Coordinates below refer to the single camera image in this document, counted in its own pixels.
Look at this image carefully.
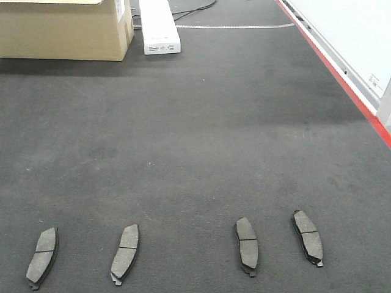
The cardboard box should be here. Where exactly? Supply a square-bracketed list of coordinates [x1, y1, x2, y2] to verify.
[1, 1, 134, 61]

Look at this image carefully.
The black floor cable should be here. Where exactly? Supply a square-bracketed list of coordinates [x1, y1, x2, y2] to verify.
[172, 0, 217, 21]

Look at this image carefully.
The dark conveyor belt mat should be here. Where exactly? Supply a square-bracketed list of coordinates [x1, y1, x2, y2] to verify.
[0, 0, 391, 293]

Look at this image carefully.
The grey brake pad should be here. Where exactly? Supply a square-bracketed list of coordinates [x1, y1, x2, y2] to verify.
[26, 227, 59, 291]
[110, 224, 139, 286]
[235, 217, 259, 278]
[292, 210, 323, 267]

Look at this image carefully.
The white conveyor side guard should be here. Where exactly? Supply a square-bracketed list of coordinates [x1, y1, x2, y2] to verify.
[278, 1, 390, 130]

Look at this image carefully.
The long white box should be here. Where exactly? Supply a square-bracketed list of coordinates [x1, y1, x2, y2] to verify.
[139, 0, 181, 55]

